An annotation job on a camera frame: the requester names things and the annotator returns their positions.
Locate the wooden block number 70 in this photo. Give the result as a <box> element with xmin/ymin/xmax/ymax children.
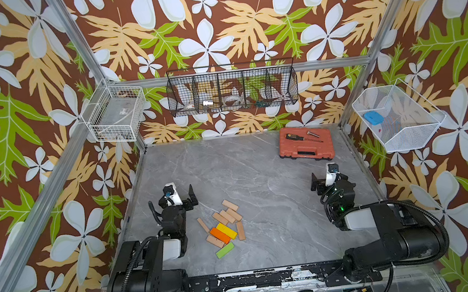
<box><xmin>212</xmin><ymin>212</ymin><xmax>230</xmax><ymax>226</ymax></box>

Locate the wooden block number 20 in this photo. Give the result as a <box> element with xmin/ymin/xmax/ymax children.
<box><xmin>222</xmin><ymin>200</ymin><xmax>239</xmax><ymax>211</ymax></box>

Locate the wooden block diagonal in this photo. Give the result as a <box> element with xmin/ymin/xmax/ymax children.
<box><xmin>236</xmin><ymin>221</ymin><xmax>246</xmax><ymax>241</ymax></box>

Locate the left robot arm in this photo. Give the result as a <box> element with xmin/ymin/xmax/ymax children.
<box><xmin>106</xmin><ymin>183</ymin><xmax>199</xmax><ymax>292</ymax></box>

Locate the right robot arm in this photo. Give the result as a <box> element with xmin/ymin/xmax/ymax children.
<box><xmin>310</xmin><ymin>172</ymin><xmax>450</xmax><ymax>282</ymax></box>

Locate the wooden block number 53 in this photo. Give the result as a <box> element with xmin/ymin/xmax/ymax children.
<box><xmin>220</xmin><ymin>210</ymin><xmax>236</xmax><ymax>224</ymax></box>

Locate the red tool case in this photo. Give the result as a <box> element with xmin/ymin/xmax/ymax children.
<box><xmin>279</xmin><ymin>127</ymin><xmax>336</xmax><ymax>160</ymax></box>

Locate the wooden block beside yellow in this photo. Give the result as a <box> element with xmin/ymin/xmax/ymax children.
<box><xmin>226</xmin><ymin>208</ymin><xmax>242</xmax><ymax>222</ymax></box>

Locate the wooden block beside orange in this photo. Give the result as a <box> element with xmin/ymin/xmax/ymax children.
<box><xmin>207</xmin><ymin>235</ymin><xmax>225</xmax><ymax>249</ymax></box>

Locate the screwdriver in case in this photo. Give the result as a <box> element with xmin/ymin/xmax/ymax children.
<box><xmin>285</xmin><ymin>133</ymin><xmax>324</xmax><ymax>143</ymax></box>

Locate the green block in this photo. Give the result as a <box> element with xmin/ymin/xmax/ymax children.
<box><xmin>216</xmin><ymin>242</ymin><xmax>235</xmax><ymax>260</ymax></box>

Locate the blue object in basket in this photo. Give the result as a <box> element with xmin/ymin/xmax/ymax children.
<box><xmin>363</xmin><ymin>111</ymin><xmax>385</xmax><ymax>126</ymax></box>

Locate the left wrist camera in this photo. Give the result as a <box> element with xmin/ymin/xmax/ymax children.
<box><xmin>163</xmin><ymin>183</ymin><xmax>182</xmax><ymax>207</ymax></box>

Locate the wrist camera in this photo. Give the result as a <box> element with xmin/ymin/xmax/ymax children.
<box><xmin>163</xmin><ymin>183</ymin><xmax>182</xmax><ymax>207</ymax></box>
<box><xmin>325</xmin><ymin>162</ymin><xmax>340</xmax><ymax>187</ymax></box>

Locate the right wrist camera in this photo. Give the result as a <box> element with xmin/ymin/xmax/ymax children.
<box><xmin>325</xmin><ymin>162</ymin><xmax>340</xmax><ymax>187</ymax></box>

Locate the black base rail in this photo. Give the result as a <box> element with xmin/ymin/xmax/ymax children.
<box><xmin>188</xmin><ymin>259</ymin><xmax>383</xmax><ymax>292</ymax></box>

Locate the white wire basket right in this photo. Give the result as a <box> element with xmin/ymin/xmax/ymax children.
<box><xmin>352</xmin><ymin>79</ymin><xmax>446</xmax><ymax>153</ymax></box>

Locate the white wire basket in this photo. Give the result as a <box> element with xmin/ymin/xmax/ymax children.
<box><xmin>81</xmin><ymin>80</ymin><xmax>147</xmax><ymax>143</ymax></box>
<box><xmin>352</xmin><ymin>79</ymin><xmax>446</xmax><ymax>153</ymax></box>

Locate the black wire basket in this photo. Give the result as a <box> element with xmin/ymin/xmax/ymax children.
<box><xmin>166</xmin><ymin>58</ymin><xmax>299</xmax><ymax>117</ymax></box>

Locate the white wire basket left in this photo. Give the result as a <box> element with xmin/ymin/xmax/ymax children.
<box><xmin>81</xmin><ymin>80</ymin><xmax>147</xmax><ymax>143</ymax></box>

